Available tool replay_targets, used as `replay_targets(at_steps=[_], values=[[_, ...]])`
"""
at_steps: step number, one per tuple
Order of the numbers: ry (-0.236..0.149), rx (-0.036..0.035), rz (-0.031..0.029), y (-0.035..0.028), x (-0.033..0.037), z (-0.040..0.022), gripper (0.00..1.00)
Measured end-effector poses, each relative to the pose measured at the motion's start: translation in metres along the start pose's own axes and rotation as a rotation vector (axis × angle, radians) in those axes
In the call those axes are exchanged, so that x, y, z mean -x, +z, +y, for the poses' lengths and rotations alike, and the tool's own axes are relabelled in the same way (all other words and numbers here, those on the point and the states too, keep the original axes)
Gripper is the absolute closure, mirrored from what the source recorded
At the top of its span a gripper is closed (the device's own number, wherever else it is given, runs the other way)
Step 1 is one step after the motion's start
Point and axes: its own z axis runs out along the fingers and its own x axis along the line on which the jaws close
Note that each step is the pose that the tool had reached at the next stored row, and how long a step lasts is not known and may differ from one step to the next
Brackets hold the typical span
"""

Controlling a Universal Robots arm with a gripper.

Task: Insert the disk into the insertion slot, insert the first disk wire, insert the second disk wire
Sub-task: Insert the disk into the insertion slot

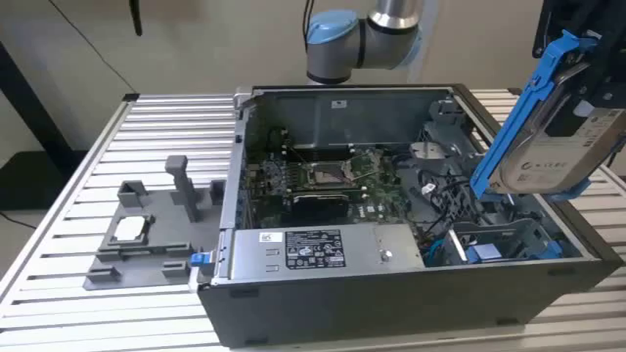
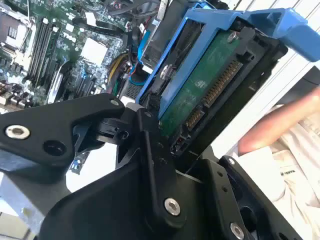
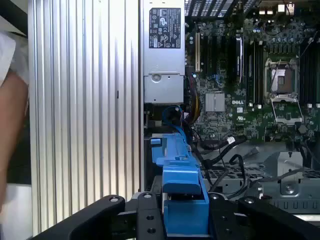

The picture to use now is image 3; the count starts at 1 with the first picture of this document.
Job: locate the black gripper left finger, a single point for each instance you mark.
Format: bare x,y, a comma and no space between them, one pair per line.
146,215

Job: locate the black RAM slot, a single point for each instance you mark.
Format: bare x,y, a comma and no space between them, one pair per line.
259,75
250,75

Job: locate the white expansion slot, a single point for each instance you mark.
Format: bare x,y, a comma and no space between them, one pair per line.
197,52

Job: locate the CPU socket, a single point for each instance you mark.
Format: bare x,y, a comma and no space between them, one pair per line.
281,80

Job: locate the white shirt sleeve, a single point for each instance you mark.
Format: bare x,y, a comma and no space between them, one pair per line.
10,50

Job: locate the metal socket cover frame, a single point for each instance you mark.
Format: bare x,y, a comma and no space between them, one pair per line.
288,120

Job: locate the black expansion slot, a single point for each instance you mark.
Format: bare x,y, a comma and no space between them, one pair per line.
214,55
205,55

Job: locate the hard disk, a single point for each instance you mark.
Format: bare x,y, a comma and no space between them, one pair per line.
182,175

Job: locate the black Nvidia graphics card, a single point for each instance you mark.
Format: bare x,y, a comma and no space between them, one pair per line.
237,60

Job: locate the green Dell motherboard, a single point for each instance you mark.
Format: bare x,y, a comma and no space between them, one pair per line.
250,125

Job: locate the silver power supply box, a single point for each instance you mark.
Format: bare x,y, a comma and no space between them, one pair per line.
162,62

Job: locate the open silver PC case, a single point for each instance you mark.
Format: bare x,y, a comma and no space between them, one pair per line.
287,160

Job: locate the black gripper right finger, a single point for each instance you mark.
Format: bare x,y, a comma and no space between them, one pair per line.
222,217

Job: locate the silver finned chipset heatsink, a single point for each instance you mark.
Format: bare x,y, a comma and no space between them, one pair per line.
215,102

